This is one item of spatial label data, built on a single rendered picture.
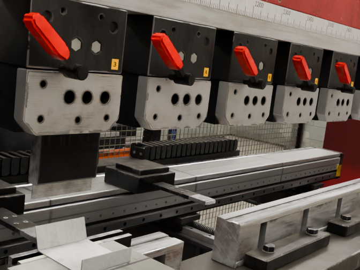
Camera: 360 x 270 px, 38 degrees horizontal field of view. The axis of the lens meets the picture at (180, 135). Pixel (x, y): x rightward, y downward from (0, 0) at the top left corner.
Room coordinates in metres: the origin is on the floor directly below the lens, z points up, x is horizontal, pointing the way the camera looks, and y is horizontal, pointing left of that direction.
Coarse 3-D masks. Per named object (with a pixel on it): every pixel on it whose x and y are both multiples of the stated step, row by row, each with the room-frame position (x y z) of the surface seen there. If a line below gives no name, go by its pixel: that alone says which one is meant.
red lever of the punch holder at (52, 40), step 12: (36, 24) 0.56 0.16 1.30; (48, 24) 0.58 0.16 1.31; (36, 36) 0.58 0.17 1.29; (48, 36) 0.57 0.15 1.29; (48, 48) 0.58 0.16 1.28; (60, 48) 0.59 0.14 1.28; (60, 60) 0.60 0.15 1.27; (72, 60) 0.61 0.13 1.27; (60, 72) 0.63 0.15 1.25; (72, 72) 0.61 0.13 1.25; (84, 72) 0.61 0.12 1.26
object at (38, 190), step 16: (32, 144) 0.67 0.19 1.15; (48, 144) 0.67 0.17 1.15; (64, 144) 0.69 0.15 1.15; (80, 144) 0.71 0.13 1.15; (96, 144) 0.73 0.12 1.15; (32, 160) 0.67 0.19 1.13; (48, 160) 0.67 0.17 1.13; (64, 160) 0.69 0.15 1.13; (80, 160) 0.71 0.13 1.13; (96, 160) 0.73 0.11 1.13; (32, 176) 0.67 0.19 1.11; (48, 176) 0.67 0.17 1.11; (64, 176) 0.69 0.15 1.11; (80, 176) 0.71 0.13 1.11; (32, 192) 0.66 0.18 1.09; (48, 192) 0.68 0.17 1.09; (64, 192) 0.70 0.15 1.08
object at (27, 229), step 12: (0, 180) 0.89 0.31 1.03; (0, 192) 0.84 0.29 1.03; (12, 192) 0.86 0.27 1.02; (0, 204) 0.83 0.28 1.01; (12, 204) 0.85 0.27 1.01; (24, 204) 0.87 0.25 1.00; (0, 216) 0.79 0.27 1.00; (12, 216) 0.80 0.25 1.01; (12, 228) 0.76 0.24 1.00; (24, 228) 0.75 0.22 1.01
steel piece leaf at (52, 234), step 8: (48, 224) 0.71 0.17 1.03; (56, 224) 0.72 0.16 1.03; (64, 224) 0.73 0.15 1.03; (72, 224) 0.74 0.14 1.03; (80, 224) 0.75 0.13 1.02; (40, 232) 0.69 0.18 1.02; (48, 232) 0.70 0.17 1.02; (56, 232) 0.71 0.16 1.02; (64, 232) 0.72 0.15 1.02; (72, 232) 0.73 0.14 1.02; (80, 232) 0.74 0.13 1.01; (40, 240) 0.69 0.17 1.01; (48, 240) 0.70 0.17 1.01; (56, 240) 0.71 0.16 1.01; (64, 240) 0.72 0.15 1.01; (72, 240) 0.73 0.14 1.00; (80, 240) 0.74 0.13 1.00; (40, 248) 0.69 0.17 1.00
